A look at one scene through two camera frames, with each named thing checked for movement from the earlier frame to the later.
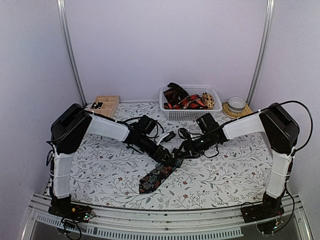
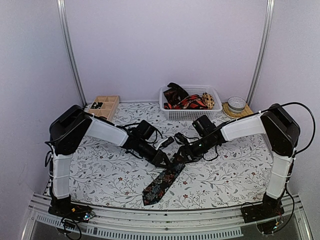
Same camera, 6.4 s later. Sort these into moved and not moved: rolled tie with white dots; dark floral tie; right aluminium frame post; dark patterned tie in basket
Moved: dark floral tie
Not moved: rolled tie with white dots; right aluminium frame post; dark patterned tie in basket
